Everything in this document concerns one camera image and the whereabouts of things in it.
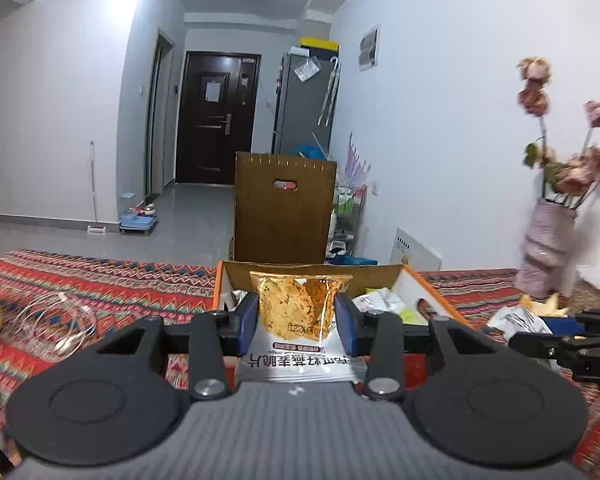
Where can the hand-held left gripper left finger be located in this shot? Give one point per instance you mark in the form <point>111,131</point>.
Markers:
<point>248,322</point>

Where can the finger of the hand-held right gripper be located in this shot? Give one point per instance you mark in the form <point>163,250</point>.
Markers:
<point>532,344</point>
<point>597,317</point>

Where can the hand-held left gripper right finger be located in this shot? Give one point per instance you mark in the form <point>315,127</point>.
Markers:
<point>344,325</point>

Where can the small white snack packet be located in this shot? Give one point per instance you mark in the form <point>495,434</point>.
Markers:
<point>232,300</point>

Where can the white crisp packet clear window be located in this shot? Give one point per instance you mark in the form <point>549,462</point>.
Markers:
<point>290,310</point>

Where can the red cardboard box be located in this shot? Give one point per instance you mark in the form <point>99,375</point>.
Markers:
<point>280,267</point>

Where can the pile of orange pieces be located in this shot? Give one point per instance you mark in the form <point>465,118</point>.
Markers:
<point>542,302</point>

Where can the pink ceramic vase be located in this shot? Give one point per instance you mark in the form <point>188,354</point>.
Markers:
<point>545,250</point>

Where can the white flat panel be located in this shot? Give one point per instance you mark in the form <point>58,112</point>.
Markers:
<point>417,252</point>

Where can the metal trolley rack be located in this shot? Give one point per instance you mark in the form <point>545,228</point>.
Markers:
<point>350,220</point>

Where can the patterned red tablecloth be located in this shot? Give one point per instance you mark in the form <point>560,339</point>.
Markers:
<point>130,285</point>

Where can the blue pet feeder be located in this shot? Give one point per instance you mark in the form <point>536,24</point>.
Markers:
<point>139,220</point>

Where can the bunch of dried pink roses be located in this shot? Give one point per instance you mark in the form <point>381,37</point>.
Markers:
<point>570,165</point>

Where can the blue bag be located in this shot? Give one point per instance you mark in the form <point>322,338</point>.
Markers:
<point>307,151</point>

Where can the dark brown entrance door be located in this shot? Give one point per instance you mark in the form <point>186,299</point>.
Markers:
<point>217,130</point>

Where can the white mop pole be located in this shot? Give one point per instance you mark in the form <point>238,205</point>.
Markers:
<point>93,185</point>

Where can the grey refrigerator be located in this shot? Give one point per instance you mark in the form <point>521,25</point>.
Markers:
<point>305,110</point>

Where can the grey interior door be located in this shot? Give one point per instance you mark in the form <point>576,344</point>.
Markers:
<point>160,120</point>

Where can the white folded umbrella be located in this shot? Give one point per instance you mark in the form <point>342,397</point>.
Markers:
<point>328,92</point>

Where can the paper notice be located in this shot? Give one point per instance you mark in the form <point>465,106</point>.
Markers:
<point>211,91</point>

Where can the clear plastic bag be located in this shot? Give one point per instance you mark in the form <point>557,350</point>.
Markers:
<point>307,69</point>

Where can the yellow box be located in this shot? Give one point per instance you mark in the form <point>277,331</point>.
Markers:
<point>320,45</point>

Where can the white wall panel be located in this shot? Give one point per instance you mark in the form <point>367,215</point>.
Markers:
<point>370,48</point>

